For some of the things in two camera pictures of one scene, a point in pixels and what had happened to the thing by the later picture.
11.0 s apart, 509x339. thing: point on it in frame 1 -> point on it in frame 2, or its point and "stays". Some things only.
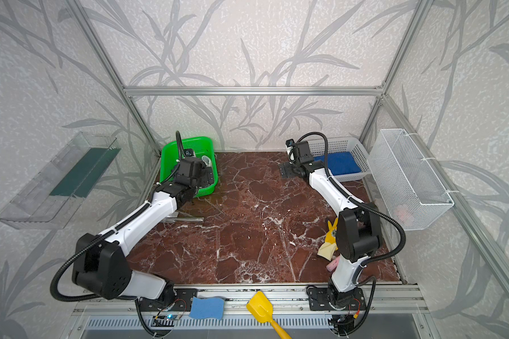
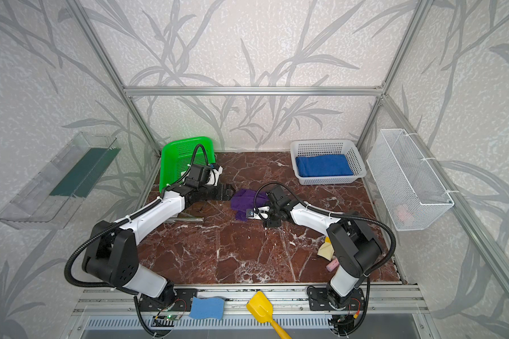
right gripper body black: x=288 y=170 -> x=269 y=218
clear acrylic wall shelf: x=49 y=200 stays
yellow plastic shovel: x=261 y=308 stays
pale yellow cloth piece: x=326 y=251 stays
